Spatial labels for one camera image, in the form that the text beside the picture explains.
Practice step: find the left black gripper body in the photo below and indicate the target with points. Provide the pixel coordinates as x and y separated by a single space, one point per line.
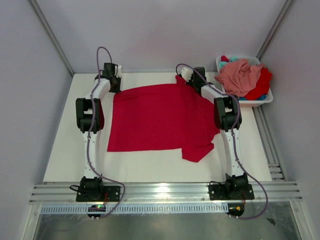
116 88

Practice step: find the crimson red t shirt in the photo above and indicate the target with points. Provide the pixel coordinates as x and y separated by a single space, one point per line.
163 117

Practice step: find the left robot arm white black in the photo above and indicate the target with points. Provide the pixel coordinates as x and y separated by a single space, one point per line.
90 121

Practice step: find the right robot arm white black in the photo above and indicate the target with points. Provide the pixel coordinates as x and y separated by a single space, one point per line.
227 118

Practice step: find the salmon pink t shirt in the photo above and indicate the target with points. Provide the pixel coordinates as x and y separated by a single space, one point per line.
239 77

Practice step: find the white plastic laundry basket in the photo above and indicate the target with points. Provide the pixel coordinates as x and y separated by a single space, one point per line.
267 98

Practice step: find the bright red t shirt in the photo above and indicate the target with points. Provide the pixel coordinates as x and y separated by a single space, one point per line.
261 86

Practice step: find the left controller board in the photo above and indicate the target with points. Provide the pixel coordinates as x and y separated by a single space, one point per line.
96 211

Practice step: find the controller board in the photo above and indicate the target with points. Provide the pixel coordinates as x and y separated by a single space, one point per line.
96 211
235 210

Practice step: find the right controller board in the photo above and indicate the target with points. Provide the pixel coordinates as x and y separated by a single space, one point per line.
235 210

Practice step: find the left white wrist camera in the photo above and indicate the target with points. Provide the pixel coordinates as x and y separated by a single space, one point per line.
118 71

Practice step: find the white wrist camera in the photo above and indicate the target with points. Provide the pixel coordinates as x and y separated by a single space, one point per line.
118 71
186 74

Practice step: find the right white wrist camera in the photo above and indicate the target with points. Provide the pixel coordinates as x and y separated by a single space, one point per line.
186 74

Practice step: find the left corner aluminium post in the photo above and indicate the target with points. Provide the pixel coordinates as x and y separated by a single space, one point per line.
49 32

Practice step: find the corner aluminium post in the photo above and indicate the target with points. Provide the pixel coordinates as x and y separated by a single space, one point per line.
49 32
279 20

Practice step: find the aluminium side rail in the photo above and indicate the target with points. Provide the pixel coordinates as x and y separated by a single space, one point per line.
269 145

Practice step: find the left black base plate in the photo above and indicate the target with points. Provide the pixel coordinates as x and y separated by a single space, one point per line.
106 193

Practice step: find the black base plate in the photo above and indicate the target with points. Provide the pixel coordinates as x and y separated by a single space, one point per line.
219 191
106 193

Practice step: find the right corner aluminium post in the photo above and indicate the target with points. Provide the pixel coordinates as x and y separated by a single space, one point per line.
279 20

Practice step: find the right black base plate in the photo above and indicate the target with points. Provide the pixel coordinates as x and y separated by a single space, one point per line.
219 191

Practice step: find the aluminium front rail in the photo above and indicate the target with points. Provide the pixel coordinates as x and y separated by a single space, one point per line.
163 193

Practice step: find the grey slotted cable duct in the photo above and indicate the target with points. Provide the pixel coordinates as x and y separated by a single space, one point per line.
147 208

